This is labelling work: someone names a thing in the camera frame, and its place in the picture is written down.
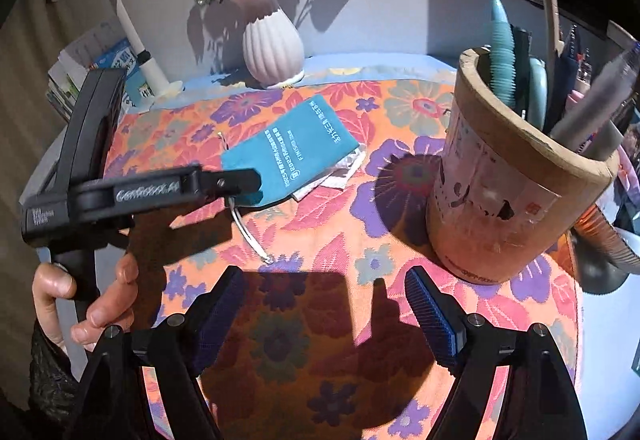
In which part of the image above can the stack of books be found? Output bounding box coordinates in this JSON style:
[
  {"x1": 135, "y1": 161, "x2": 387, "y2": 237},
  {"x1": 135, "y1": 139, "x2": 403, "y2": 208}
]
[{"x1": 44, "y1": 22, "x2": 151, "y2": 122}]

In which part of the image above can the amber glass plate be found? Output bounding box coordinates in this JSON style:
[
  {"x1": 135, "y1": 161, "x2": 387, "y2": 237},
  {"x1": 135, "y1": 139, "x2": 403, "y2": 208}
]
[{"x1": 574, "y1": 204, "x2": 639, "y2": 275}]

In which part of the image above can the pink ribbed vase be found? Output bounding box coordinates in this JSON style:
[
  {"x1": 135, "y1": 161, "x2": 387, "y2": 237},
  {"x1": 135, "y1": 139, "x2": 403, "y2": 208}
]
[{"x1": 243, "y1": 0, "x2": 305, "y2": 88}]

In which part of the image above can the teal ribbed pen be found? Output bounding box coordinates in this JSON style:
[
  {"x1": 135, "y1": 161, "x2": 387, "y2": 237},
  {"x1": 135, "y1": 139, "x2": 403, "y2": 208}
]
[{"x1": 489, "y1": 0, "x2": 516, "y2": 109}]

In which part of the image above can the teal cloth pouch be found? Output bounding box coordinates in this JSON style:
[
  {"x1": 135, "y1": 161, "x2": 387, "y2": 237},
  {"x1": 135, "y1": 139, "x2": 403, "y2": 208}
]
[{"x1": 221, "y1": 95, "x2": 359, "y2": 208}]

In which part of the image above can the clear plastic straw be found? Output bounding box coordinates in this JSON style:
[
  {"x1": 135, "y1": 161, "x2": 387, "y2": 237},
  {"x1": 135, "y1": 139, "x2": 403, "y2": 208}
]
[{"x1": 217, "y1": 129, "x2": 276, "y2": 266}]

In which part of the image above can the floral orange tablecloth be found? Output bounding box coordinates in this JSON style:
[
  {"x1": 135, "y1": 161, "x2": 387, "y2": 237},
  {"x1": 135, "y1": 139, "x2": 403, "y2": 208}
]
[{"x1": 106, "y1": 80, "x2": 580, "y2": 439}]

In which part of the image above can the brown paper pen holder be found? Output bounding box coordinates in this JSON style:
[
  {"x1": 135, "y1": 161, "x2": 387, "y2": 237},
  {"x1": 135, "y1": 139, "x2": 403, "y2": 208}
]
[{"x1": 426, "y1": 48, "x2": 620, "y2": 284}]

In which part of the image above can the white tissue packet with print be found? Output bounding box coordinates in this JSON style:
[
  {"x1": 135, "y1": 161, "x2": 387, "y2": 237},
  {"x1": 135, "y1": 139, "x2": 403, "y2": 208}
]
[{"x1": 292, "y1": 143, "x2": 367, "y2": 202}]

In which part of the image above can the person's left hand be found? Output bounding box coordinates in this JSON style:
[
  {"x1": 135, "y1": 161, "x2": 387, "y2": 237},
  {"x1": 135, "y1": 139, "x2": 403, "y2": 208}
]
[{"x1": 32, "y1": 253, "x2": 139, "y2": 352}]

